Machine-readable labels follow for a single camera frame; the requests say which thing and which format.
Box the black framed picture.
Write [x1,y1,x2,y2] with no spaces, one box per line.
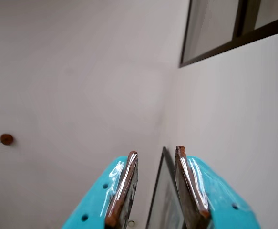
[145,146,187,229]

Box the dark framed window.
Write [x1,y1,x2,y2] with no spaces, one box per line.
[179,0,278,69]

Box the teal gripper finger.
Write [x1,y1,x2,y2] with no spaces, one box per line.
[175,145,261,229]
[61,150,139,229]

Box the wooden ceiling rose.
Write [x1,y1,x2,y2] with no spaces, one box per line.
[0,133,14,146]

